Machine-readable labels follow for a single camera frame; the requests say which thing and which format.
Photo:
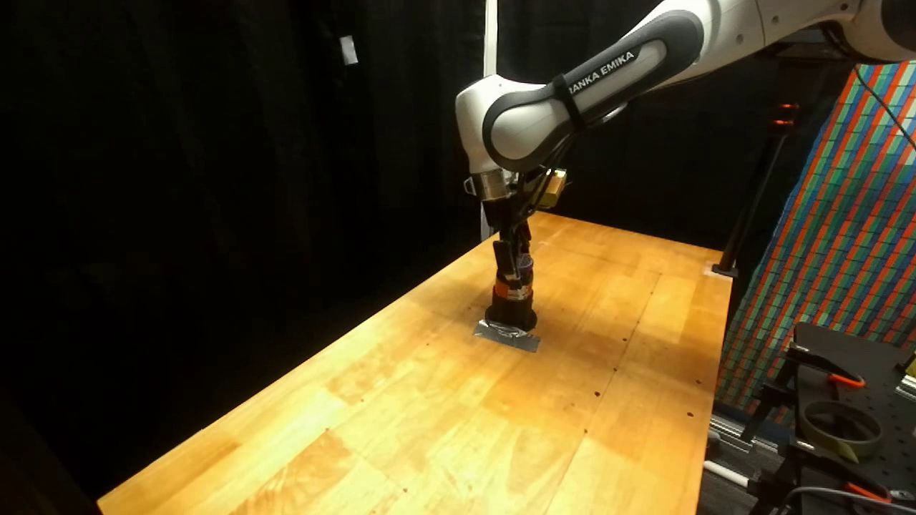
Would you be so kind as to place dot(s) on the black curtain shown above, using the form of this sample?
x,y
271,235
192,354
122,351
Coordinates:
x,y
191,189

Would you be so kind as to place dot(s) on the olive tape roll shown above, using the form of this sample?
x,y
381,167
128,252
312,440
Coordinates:
x,y
839,426

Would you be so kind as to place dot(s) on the white vertical pole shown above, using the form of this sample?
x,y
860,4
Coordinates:
x,y
490,39

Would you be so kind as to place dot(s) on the colourful checkered panel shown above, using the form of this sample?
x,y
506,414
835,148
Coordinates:
x,y
839,240

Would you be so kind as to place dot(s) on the white tag on curtain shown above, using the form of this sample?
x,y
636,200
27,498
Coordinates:
x,y
351,49

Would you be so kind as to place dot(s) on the black cylinder with metal bracket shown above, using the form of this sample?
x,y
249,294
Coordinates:
x,y
510,310

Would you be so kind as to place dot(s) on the aluminium frame rail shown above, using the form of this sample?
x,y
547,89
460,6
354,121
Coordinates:
x,y
739,460

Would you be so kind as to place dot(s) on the white grey Franka robot arm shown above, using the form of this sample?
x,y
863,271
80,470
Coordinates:
x,y
611,76

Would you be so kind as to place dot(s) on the black stand pole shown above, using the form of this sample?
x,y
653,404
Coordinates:
x,y
759,182

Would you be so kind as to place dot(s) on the orange clamp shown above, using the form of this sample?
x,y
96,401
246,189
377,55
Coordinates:
x,y
849,383
863,490

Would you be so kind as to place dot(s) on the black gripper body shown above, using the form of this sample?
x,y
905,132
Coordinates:
x,y
510,218

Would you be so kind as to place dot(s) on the black perforated plate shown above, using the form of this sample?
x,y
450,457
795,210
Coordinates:
x,y
873,360

